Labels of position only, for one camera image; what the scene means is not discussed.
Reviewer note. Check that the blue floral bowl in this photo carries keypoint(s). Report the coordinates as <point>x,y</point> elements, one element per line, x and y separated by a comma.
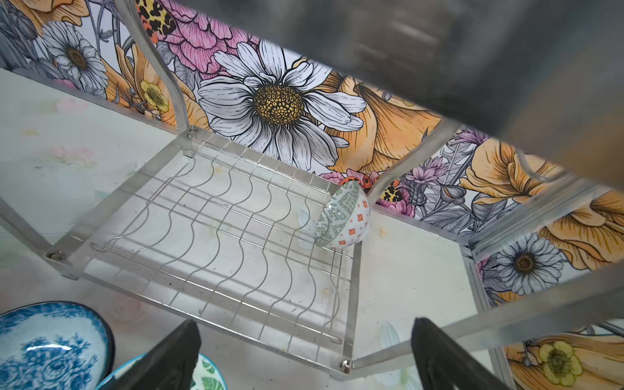
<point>55,345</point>

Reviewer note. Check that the steel two-tier dish rack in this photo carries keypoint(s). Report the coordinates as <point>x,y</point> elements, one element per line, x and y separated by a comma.
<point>181,152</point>

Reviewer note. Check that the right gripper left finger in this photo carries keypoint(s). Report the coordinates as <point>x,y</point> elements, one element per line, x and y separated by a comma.
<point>169,365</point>

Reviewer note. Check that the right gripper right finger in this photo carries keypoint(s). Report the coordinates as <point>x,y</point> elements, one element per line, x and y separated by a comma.
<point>444,364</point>

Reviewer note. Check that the grey-green geometric pattern bowl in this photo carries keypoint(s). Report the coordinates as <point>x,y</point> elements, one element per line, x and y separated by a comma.
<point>345,219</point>

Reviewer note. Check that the right aluminium frame post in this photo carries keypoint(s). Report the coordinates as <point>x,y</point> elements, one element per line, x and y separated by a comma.
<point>551,270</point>

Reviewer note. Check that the green leaf pattern bowl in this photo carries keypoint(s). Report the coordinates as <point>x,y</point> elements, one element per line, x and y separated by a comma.
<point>206,374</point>

